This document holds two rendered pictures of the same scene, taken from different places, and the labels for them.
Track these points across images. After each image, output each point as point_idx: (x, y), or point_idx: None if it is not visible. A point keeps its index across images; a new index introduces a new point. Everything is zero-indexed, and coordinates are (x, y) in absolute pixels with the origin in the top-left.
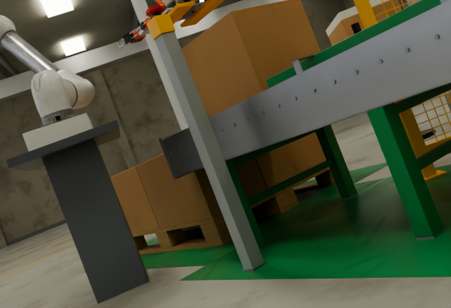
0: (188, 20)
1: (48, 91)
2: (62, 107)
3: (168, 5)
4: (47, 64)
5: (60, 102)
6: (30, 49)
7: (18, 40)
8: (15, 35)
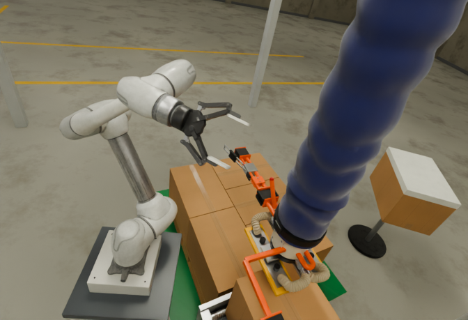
0: None
1: (124, 256)
2: (133, 264)
3: (273, 247)
4: (142, 189)
5: (132, 262)
6: (132, 167)
7: (124, 152)
8: (122, 143)
